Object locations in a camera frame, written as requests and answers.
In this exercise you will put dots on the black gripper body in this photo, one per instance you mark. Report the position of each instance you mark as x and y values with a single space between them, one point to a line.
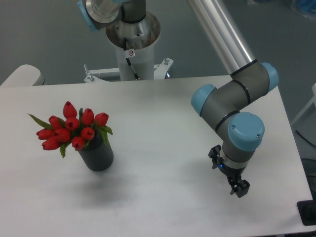
231 173

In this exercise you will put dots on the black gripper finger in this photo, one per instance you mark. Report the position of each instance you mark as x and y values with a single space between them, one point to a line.
238 185
214 155

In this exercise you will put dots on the red tulip bouquet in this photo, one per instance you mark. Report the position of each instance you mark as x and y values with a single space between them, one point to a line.
80 129

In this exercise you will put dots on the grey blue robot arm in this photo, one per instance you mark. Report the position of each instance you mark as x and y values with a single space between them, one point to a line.
221 108

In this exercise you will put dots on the dark grey ribbed vase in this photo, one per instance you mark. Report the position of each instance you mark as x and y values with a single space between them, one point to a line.
98 155

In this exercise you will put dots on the black device at table corner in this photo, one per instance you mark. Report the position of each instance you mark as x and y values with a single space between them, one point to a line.
307 211

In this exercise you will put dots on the white furniture at right edge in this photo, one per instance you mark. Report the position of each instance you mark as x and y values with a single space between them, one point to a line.
307 110

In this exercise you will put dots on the white chair armrest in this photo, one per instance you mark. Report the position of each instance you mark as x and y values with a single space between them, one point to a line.
25 75

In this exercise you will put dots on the white metal base frame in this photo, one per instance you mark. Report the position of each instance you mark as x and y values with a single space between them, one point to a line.
161 71

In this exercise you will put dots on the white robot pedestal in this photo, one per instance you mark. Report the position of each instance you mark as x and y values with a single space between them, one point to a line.
134 45

